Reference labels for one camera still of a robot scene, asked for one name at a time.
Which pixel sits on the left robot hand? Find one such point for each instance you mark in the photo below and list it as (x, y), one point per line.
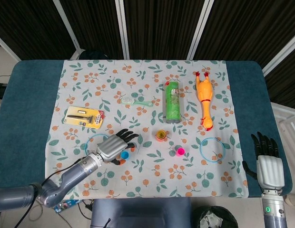
(111, 148)

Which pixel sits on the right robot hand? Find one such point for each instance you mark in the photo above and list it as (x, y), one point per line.
(271, 173)

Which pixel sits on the light blue plastic cup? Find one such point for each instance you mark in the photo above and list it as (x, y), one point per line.
(125, 155)

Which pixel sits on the pink plastic cup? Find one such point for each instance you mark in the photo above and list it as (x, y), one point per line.
(180, 151)

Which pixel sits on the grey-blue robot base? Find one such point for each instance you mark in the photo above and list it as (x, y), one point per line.
(138, 213)

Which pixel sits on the large orange plastic cup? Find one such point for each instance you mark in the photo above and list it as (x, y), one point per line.
(160, 140)

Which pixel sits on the floral tablecloth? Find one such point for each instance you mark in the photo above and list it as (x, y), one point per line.
(138, 178)

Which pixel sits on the razor in yellow blister pack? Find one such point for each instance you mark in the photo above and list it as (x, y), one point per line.
(84, 117)

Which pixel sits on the green hairbrush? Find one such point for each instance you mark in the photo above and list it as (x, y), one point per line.
(135, 102)

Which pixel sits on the white metal rack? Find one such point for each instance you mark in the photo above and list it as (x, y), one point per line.
(289, 117)

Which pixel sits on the black trash bin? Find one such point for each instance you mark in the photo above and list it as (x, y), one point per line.
(214, 218)

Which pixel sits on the colourful snack packet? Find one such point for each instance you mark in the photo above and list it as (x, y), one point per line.
(66, 205)

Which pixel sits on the green chip can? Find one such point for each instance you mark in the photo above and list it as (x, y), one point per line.
(172, 102)

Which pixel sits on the dark slatted screen panel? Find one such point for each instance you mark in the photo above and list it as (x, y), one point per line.
(159, 28)
(288, 85)
(31, 28)
(245, 28)
(95, 23)

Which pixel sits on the teal table cover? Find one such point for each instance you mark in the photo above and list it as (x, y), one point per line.
(26, 118)

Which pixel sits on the black object behind table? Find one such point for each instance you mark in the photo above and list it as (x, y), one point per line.
(94, 55)

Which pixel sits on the yellow rubber chicken toy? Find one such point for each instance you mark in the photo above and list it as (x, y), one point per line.
(204, 95)

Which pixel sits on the white screen frame post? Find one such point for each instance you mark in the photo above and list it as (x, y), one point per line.
(7, 47)
(66, 26)
(199, 28)
(122, 28)
(280, 57)

